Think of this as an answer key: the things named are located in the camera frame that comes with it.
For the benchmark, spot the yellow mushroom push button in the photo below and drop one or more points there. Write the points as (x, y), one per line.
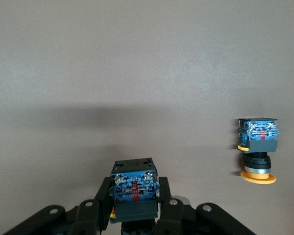
(259, 144)

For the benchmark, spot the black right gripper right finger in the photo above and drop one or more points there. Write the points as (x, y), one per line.
(181, 218)

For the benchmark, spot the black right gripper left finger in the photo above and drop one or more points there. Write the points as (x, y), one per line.
(88, 215)

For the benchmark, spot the red mushroom push button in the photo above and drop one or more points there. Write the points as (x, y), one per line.
(134, 191)

